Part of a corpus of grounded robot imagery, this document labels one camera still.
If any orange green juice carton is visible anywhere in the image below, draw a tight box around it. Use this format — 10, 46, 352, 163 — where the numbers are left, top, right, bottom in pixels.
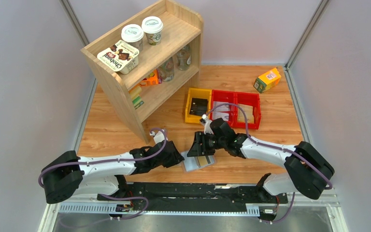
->
253, 68, 281, 93

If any wooden shelf unit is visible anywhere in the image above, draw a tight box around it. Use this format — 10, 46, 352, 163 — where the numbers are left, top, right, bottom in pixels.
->
81, 0, 204, 143

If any black cards stack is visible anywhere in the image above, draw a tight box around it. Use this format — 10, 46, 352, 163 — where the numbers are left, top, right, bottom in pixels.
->
189, 98, 208, 116

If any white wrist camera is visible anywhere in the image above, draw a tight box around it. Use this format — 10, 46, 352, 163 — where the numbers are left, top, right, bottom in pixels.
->
149, 130, 166, 144
200, 114, 214, 134

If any tan cards stack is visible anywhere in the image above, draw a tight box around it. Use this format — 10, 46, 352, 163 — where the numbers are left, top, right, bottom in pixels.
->
237, 104, 255, 123

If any middle red plastic bin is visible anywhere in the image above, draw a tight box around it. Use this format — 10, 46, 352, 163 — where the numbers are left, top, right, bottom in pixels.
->
210, 89, 238, 128

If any glass jar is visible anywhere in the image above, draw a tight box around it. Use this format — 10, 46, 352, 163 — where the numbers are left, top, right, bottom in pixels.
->
157, 57, 174, 82
176, 44, 191, 71

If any orange snack box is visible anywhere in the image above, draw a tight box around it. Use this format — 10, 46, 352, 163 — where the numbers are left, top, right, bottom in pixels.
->
139, 69, 162, 86

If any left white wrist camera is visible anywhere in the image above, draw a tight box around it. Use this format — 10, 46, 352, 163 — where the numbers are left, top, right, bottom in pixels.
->
149, 130, 166, 144

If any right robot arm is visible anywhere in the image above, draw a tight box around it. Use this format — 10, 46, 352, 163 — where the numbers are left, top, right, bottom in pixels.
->
186, 117, 335, 200

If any left glass jar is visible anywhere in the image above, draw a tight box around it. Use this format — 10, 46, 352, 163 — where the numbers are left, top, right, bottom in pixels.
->
157, 57, 174, 82

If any yellow green sponge pack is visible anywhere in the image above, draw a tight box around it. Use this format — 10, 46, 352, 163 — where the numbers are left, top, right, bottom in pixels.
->
129, 86, 144, 110

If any white cards stack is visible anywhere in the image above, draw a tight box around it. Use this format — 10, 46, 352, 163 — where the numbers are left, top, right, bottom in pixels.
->
211, 104, 230, 121

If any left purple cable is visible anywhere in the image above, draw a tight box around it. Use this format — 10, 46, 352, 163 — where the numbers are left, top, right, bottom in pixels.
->
38, 128, 168, 221

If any red plastic bin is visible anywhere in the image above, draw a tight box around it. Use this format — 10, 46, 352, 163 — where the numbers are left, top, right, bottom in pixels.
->
210, 89, 238, 128
235, 92, 261, 130

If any right glass jar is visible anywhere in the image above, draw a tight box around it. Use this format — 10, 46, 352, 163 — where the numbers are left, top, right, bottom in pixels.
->
176, 44, 191, 71

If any yellow plastic bin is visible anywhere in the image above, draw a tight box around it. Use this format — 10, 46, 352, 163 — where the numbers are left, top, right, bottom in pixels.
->
185, 88, 212, 124

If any pink leather card holder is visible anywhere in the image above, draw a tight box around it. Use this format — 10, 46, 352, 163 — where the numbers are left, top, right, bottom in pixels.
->
181, 153, 202, 172

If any right red plastic bin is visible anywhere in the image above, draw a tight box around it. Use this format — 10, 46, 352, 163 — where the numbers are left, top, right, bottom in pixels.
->
235, 92, 261, 130

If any left white-lidded paper cup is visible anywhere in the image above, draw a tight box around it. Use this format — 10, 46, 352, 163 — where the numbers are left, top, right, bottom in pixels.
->
121, 24, 144, 52

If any white-lidded paper cup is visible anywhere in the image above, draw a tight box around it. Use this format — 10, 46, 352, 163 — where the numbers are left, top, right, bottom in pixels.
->
141, 16, 163, 45
121, 24, 144, 52

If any purple cable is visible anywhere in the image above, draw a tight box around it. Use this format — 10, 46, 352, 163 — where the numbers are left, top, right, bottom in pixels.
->
206, 102, 333, 224
38, 128, 168, 221

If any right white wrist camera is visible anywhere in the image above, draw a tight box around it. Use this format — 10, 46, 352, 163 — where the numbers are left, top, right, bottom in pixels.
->
200, 114, 214, 134

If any Chobani yogurt pack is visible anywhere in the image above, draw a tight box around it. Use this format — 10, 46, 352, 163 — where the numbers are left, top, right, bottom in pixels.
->
97, 40, 140, 74

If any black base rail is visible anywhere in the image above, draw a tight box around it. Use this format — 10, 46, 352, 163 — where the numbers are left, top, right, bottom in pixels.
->
111, 182, 288, 212

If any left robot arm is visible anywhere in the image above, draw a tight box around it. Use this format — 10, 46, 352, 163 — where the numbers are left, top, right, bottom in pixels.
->
38, 140, 184, 204

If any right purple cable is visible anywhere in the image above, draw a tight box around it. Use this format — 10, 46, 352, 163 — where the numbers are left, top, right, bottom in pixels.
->
206, 102, 333, 224

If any right white-lidded paper cup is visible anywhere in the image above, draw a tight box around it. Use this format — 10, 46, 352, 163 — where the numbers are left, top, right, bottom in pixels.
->
141, 16, 163, 45

